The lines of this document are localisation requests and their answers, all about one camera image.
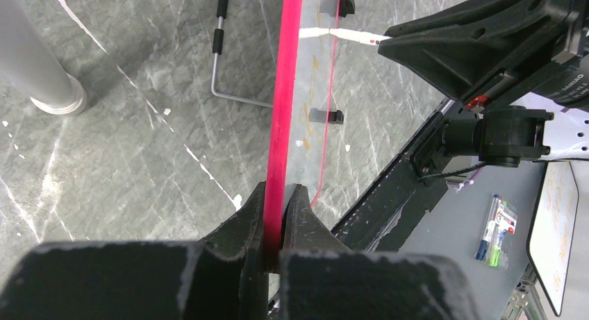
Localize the white PVC pipe frame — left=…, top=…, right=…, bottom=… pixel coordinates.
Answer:
left=1, top=0, right=88, bottom=115

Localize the pink framed whiteboard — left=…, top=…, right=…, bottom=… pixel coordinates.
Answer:
left=263, top=0, right=340, bottom=266

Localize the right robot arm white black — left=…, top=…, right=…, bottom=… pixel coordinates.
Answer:
left=378, top=0, right=588, bottom=183

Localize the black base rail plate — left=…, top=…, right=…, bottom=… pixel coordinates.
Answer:
left=331, top=100, right=461, bottom=251

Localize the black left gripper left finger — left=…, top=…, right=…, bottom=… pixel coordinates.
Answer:
left=1, top=183, right=268, bottom=319

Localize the blue marker pack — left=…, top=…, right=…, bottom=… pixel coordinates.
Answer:
left=474, top=194, right=518, bottom=269

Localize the wire whiteboard stand leg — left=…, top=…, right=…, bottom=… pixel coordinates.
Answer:
left=210, top=0, right=275, bottom=109

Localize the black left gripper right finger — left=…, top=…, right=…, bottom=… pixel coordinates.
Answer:
left=279, top=185, right=480, bottom=319

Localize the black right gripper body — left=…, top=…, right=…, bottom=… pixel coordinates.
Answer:
left=465, top=16, right=588, bottom=111

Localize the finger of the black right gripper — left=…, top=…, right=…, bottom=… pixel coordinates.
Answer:
left=378, top=0, right=580, bottom=101

